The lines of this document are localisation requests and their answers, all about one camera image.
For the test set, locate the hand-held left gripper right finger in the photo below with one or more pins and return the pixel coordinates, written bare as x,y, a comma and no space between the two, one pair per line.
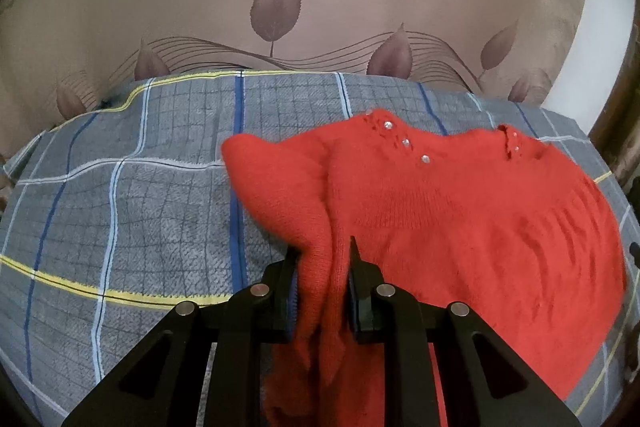
353,307

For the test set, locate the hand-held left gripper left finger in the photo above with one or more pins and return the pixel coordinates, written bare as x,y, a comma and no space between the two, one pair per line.
292,307

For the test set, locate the grey plaid bed sheet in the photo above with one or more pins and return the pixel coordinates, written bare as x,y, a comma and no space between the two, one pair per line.
150,207

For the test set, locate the red knit sweater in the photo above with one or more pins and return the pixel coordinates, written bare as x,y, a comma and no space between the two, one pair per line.
475,227

